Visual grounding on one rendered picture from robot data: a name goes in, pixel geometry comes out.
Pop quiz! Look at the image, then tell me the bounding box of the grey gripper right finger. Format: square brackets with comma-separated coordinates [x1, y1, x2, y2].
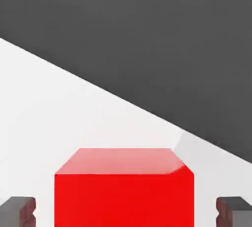
[216, 196, 252, 227]

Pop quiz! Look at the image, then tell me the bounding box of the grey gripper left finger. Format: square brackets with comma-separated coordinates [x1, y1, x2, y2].
[0, 196, 37, 227]

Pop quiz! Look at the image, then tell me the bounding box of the small red cube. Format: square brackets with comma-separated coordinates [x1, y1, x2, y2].
[54, 148, 195, 227]

